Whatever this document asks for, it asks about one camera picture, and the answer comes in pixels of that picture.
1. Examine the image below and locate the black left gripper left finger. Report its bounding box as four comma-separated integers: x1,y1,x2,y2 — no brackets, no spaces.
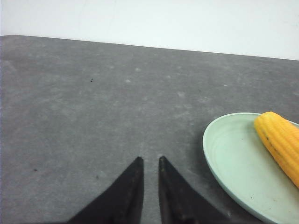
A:
67,157,144,224

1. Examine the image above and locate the light green plate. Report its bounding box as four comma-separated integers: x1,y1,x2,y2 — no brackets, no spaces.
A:
202,112,299,224

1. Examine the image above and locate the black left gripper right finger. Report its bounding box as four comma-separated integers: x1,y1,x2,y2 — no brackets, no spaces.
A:
158,156,229,224

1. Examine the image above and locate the yellow corn cob piece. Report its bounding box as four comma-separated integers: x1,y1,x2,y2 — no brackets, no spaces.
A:
254,112,299,187

